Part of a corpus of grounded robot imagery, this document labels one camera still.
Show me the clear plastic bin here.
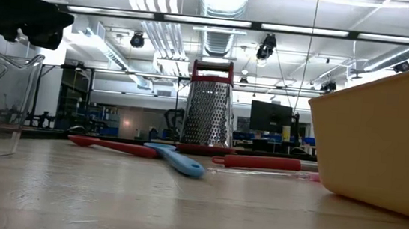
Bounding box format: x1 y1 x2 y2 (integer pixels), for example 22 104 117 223
0 38 47 170

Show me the red plastic spoon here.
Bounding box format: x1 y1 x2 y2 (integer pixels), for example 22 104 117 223
66 134 160 160

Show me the blue plastic spoon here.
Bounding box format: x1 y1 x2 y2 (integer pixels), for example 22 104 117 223
141 141 209 180

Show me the red handled kitchen utensil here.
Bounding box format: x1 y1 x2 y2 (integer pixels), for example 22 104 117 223
210 150 320 177

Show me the pink spatula clear handle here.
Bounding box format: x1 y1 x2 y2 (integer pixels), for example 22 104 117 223
207 162 322 184

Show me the yellow plastic bin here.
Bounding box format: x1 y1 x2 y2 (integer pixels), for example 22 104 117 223
298 46 409 222

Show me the black ceiling spotlight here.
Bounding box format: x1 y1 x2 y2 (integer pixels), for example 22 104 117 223
129 30 147 50
318 79 339 97
255 31 279 62
392 59 409 75

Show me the black computer monitor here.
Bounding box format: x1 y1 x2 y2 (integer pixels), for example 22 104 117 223
248 99 295 135

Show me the yellow cylinder container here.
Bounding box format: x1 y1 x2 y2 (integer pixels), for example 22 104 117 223
281 125 292 143

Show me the thin black horizontal rail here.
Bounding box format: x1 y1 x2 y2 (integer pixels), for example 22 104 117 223
60 64 324 95

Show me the silver ceiling air duct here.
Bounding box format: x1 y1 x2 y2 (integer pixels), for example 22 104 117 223
191 0 252 61

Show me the steel box grater red handle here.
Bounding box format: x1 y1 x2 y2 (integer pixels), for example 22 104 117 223
175 57 241 159

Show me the black overhead frame bar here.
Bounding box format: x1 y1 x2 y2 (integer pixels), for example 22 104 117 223
58 1 409 46

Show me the thin hanging black cable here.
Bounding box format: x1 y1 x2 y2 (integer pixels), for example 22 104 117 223
293 0 321 115

